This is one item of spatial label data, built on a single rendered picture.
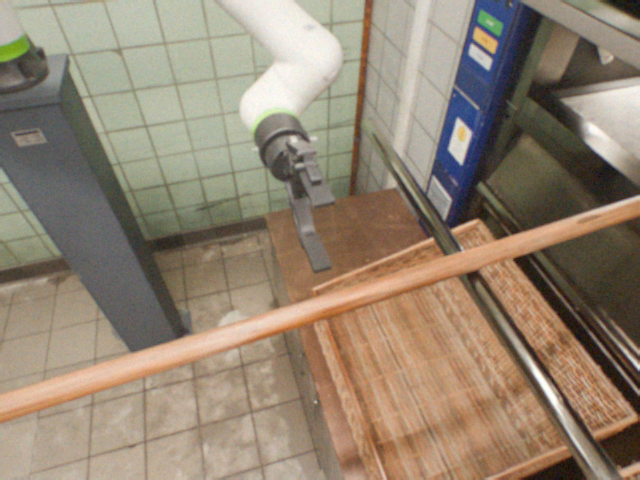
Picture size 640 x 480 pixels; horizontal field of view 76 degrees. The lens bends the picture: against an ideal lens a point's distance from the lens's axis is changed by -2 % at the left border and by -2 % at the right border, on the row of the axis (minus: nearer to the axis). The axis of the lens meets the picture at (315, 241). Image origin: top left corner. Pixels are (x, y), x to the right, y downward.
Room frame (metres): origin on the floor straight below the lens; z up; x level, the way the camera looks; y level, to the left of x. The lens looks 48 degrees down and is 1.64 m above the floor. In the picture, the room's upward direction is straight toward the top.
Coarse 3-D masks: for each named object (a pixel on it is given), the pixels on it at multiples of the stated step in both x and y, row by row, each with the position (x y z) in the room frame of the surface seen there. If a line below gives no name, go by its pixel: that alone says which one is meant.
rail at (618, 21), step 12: (564, 0) 0.66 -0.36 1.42; (576, 0) 0.64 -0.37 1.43; (588, 0) 0.62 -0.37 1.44; (600, 0) 0.61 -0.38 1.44; (588, 12) 0.61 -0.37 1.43; (600, 12) 0.59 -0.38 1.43; (612, 12) 0.58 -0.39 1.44; (624, 12) 0.57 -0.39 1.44; (612, 24) 0.57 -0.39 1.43; (624, 24) 0.55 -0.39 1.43; (636, 24) 0.54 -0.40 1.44; (636, 36) 0.53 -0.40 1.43
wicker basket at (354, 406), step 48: (432, 240) 0.74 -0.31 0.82; (480, 240) 0.73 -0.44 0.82; (336, 288) 0.66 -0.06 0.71; (432, 288) 0.74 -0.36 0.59; (528, 288) 0.56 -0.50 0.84; (336, 336) 0.58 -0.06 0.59; (384, 336) 0.58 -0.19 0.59; (432, 336) 0.58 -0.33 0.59; (480, 336) 0.55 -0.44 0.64; (528, 336) 0.48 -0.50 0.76; (336, 384) 0.44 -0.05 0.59; (384, 384) 0.44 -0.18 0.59; (432, 384) 0.44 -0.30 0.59; (480, 384) 0.44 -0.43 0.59; (576, 384) 0.35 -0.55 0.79; (384, 432) 0.32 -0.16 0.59; (432, 432) 0.32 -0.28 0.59; (480, 432) 0.32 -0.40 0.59; (528, 432) 0.31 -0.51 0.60
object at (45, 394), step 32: (576, 224) 0.42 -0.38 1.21; (608, 224) 0.43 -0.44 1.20; (448, 256) 0.36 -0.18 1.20; (480, 256) 0.36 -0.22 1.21; (512, 256) 0.37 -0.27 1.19; (352, 288) 0.31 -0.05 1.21; (384, 288) 0.31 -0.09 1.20; (416, 288) 0.32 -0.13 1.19; (256, 320) 0.26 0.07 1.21; (288, 320) 0.26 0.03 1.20; (320, 320) 0.27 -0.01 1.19; (160, 352) 0.22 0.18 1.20; (192, 352) 0.22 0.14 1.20; (32, 384) 0.18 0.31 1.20; (64, 384) 0.18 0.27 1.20; (96, 384) 0.18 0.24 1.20; (0, 416) 0.15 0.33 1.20
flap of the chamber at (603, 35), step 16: (528, 0) 0.72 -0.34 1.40; (544, 0) 0.69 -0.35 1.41; (608, 0) 0.77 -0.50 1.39; (560, 16) 0.65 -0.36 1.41; (576, 16) 0.62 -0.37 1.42; (576, 32) 0.61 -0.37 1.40; (592, 32) 0.59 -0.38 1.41; (608, 32) 0.57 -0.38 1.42; (608, 48) 0.55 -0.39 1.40; (624, 48) 0.53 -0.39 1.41
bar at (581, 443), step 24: (384, 144) 0.66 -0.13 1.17; (408, 192) 0.53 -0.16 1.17; (432, 216) 0.47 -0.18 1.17; (456, 240) 0.42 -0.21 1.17; (480, 288) 0.33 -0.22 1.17; (480, 312) 0.30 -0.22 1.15; (504, 312) 0.29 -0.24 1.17; (504, 336) 0.26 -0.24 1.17; (528, 360) 0.22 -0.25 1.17; (528, 384) 0.20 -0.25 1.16; (552, 384) 0.19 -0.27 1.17; (552, 408) 0.17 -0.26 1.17; (576, 432) 0.14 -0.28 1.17; (576, 456) 0.12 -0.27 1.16; (600, 456) 0.12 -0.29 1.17
